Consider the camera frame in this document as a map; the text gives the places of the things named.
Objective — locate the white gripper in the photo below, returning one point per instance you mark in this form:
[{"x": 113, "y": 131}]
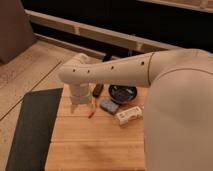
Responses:
[{"x": 80, "y": 94}]

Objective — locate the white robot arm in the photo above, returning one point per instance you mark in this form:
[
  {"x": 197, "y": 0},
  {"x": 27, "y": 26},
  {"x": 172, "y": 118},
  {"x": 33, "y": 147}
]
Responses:
[{"x": 178, "y": 113}]

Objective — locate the dark round bowl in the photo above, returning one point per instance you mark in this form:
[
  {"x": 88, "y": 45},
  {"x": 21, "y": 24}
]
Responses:
[{"x": 122, "y": 94}]

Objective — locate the dark grey floor mat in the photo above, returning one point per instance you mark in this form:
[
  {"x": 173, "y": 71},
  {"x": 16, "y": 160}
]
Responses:
[{"x": 33, "y": 130}]

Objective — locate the brown cabinet corner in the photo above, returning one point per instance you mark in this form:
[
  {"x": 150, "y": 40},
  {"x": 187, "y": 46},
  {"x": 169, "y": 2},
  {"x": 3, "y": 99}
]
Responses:
[{"x": 16, "y": 34}]

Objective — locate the dark brown handled tool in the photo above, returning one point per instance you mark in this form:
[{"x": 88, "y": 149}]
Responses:
[{"x": 97, "y": 90}]

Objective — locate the wooden shelf rail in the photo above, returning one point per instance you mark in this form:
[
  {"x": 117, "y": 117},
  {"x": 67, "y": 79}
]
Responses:
[{"x": 90, "y": 39}]

